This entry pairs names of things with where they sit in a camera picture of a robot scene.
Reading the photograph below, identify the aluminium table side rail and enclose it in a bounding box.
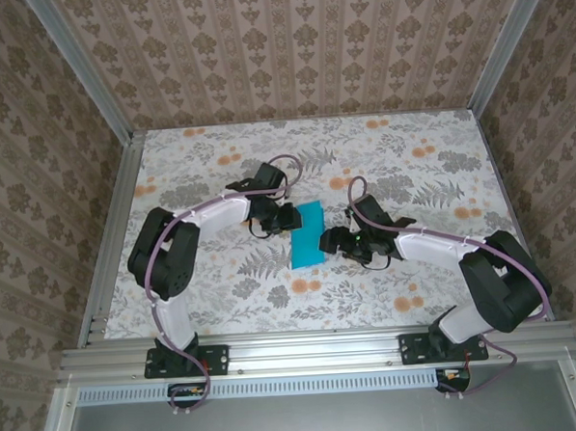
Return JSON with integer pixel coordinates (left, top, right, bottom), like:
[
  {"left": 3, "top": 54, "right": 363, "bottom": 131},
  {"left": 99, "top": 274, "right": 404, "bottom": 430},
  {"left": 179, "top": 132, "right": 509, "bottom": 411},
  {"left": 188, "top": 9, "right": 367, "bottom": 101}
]
[
  {"left": 65, "top": 129, "right": 156, "bottom": 348},
  {"left": 468, "top": 107, "right": 555, "bottom": 326}
]

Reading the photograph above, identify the aluminium frame post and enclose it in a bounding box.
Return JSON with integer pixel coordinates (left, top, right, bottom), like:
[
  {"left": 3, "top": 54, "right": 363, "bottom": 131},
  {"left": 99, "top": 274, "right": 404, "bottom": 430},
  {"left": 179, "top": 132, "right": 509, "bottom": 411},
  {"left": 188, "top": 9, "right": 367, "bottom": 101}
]
[
  {"left": 462, "top": 0, "right": 564, "bottom": 116},
  {"left": 23, "top": 0, "right": 138, "bottom": 148}
]

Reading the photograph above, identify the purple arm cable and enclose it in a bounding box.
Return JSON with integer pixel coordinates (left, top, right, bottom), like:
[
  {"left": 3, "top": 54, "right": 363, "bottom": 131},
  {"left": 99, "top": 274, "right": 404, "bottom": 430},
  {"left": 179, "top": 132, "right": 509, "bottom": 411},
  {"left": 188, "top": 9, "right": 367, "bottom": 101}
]
[
  {"left": 137, "top": 152, "right": 315, "bottom": 419},
  {"left": 346, "top": 165, "right": 558, "bottom": 405}
]

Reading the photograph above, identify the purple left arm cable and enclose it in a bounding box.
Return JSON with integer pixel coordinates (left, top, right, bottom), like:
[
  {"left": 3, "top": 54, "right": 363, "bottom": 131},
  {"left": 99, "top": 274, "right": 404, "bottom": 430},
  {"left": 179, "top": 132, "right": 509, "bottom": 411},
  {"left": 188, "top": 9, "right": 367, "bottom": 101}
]
[{"left": 137, "top": 152, "right": 315, "bottom": 419}]

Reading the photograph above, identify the grey slotted cable duct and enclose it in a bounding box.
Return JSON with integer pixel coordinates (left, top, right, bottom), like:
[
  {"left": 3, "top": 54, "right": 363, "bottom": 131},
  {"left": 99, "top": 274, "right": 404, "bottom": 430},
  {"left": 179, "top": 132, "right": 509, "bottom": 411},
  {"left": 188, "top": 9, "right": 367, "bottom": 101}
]
[{"left": 77, "top": 365, "right": 472, "bottom": 409}]

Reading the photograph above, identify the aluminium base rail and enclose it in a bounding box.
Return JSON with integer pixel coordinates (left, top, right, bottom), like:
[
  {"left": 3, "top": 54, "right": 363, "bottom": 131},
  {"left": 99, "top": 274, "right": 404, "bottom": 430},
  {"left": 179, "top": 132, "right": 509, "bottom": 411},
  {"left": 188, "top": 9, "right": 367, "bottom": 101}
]
[{"left": 55, "top": 319, "right": 576, "bottom": 387}]

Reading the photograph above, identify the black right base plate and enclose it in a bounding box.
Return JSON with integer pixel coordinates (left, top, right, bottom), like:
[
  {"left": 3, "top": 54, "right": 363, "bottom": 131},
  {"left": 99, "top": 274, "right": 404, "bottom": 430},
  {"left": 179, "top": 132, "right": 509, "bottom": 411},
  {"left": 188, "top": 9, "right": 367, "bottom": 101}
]
[{"left": 398, "top": 329, "right": 490, "bottom": 365}]

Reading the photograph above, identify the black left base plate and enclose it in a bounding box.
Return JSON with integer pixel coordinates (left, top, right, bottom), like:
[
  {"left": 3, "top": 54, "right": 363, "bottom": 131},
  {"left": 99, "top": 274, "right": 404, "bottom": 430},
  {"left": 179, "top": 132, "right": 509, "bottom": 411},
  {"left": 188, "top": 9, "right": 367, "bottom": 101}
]
[{"left": 143, "top": 342, "right": 231, "bottom": 379}]

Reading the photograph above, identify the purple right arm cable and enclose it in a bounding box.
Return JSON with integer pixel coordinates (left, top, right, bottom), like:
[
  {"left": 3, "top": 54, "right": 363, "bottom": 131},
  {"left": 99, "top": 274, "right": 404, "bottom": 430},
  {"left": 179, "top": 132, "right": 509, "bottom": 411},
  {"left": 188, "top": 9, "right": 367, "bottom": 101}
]
[{"left": 346, "top": 165, "right": 558, "bottom": 405}]

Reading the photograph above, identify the blue cloth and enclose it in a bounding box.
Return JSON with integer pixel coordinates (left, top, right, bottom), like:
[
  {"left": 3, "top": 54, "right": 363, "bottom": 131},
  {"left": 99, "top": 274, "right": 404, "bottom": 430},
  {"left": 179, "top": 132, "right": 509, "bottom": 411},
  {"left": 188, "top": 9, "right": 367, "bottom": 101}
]
[{"left": 287, "top": 200, "right": 328, "bottom": 270}]

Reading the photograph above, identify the grey metal panel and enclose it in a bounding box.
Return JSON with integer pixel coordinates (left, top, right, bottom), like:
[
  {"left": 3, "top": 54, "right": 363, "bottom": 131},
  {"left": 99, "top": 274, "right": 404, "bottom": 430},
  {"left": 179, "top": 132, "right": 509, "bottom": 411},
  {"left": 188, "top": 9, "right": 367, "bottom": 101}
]
[{"left": 61, "top": 378, "right": 576, "bottom": 431}]

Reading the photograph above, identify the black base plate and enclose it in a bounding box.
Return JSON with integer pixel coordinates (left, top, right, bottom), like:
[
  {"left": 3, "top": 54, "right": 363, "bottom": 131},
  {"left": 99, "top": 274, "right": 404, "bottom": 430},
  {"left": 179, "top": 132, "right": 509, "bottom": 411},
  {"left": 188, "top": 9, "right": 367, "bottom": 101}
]
[
  {"left": 143, "top": 342, "right": 231, "bottom": 379},
  {"left": 398, "top": 329, "right": 490, "bottom": 365}
]

